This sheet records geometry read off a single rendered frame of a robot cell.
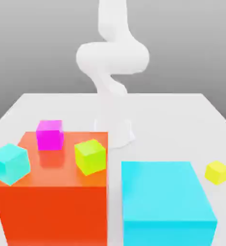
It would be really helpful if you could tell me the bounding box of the small lime green cube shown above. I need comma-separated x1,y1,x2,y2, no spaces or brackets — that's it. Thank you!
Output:
74,138,107,176

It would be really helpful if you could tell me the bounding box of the small magenta cube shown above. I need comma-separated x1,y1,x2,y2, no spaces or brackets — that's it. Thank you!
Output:
36,120,64,151

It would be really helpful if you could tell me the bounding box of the small turquoise cube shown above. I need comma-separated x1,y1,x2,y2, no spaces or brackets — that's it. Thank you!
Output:
0,143,31,186

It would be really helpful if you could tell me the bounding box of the small yellow cube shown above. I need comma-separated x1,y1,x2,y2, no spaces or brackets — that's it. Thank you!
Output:
204,160,226,185

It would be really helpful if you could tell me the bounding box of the large cyan box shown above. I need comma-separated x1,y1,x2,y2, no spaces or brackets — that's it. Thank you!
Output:
121,160,218,246

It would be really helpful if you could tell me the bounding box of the large orange box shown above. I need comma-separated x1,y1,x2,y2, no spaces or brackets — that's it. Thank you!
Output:
0,131,108,246

